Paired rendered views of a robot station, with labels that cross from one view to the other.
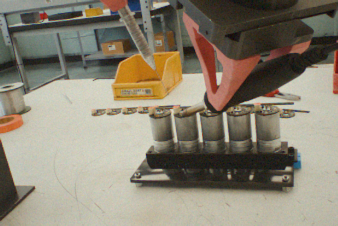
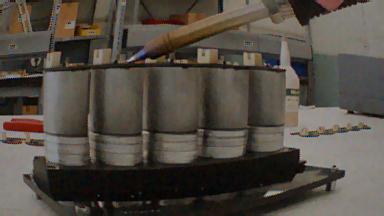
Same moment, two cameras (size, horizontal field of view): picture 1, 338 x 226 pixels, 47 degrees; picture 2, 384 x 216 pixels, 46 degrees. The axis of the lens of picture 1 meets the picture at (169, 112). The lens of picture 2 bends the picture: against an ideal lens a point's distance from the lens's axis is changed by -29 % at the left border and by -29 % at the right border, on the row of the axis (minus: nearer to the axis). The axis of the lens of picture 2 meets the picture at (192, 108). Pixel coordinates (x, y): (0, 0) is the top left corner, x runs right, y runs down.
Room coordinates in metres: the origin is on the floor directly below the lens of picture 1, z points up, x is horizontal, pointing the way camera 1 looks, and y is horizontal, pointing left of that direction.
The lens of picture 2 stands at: (0.23, 0.17, 0.81)
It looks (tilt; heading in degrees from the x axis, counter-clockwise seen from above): 5 degrees down; 303
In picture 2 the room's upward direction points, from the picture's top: 2 degrees clockwise
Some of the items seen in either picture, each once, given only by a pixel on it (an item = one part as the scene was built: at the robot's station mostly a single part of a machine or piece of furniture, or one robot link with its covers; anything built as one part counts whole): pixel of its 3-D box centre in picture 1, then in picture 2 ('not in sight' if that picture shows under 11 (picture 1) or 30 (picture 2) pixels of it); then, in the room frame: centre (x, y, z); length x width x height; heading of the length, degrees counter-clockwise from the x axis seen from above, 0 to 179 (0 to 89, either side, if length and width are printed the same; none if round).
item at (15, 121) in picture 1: (4, 124); not in sight; (0.62, 0.28, 0.76); 0.06 x 0.06 x 0.01
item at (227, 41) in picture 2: not in sight; (233, 43); (1.75, -2.56, 0.90); 1.30 x 0.06 x 0.12; 67
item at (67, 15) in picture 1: (65, 16); not in sight; (3.32, 0.73, 0.77); 0.24 x 0.16 x 0.04; 63
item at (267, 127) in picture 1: (267, 132); (263, 116); (0.36, -0.10, 0.79); 0.02 x 0.02 x 0.05
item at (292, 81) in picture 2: not in sight; (285, 78); (0.48, -0.40, 0.80); 0.03 x 0.03 x 0.10
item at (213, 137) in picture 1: (213, 133); (169, 121); (0.38, -0.04, 0.79); 0.02 x 0.02 x 0.05
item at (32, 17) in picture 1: (30, 17); not in sight; (3.44, 1.05, 0.80); 0.15 x 0.12 x 0.10; 177
